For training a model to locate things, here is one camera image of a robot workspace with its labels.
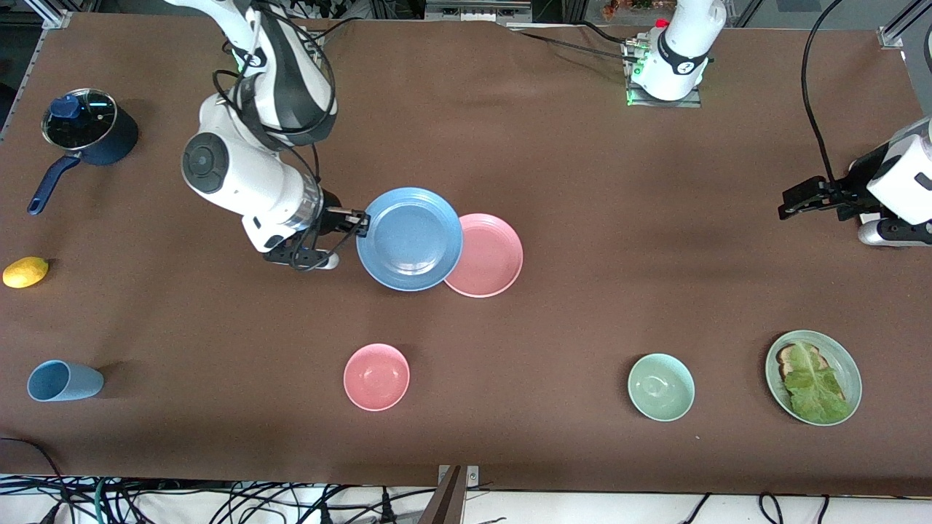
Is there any green plate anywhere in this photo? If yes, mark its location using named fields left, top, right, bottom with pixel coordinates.
left=765, top=330, right=863, bottom=427

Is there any dark beam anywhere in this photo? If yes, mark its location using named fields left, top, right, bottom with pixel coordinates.
left=418, top=466, right=467, bottom=524

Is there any green bowl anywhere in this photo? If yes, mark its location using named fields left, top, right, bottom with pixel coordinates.
left=627, top=353, right=696, bottom=422

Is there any dark blue saucepan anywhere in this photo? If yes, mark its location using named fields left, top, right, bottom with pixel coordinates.
left=28, top=89, right=139, bottom=216

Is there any aluminium frame profile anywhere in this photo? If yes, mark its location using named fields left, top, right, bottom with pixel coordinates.
left=876, top=0, right=932, bottom=50
left=22, top=0, right=74, bottom=30

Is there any pink plate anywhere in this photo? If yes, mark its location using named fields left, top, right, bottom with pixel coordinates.
left=443, top=213, right=524, bottom=298

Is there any pink bowl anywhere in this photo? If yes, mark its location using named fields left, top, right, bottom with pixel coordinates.
left=343, top=343, right=411, bottom=413

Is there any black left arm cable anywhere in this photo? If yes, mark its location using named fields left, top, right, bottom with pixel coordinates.
left=800, top=0, right=845, bottom=183

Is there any blue plate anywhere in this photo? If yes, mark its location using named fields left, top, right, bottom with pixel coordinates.
left=356, top=187, right=464, bottom=293

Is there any yellow lemon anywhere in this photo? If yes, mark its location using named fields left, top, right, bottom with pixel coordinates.
left=2, top=256, right=50, bottom=290

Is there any grey power strip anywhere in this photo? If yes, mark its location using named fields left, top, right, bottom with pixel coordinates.
left=424, top=0, right=534, bottom=23

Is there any glass pot lid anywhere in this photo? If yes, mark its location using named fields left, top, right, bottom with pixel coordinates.
left=42, top=88, right=118, bottom=151

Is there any brown table cloth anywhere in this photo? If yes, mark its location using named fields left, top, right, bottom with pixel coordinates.
left=0, top=11, right=932, bottom=497

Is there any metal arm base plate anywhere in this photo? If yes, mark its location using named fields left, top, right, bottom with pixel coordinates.
left=625, top=40, right=703, bottom=108

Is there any green lettuce leaf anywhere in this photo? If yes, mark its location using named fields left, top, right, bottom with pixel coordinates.
left=781, top=342, right=851, bottom=425

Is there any toast slice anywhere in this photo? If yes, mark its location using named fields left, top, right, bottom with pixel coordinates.
left=775, top=344, right=849, bottom=405

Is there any blue cup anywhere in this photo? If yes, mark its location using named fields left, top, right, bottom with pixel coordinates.
left=27, top=360, right=105, bottom=402

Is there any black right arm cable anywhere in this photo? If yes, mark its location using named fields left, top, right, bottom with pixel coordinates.
left=211, top=0, right=337, bottom=271

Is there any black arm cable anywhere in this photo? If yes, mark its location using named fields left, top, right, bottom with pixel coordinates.
left=800, top=0, right=845, bottom=183
left=211, top=0, right=337, bottom=271

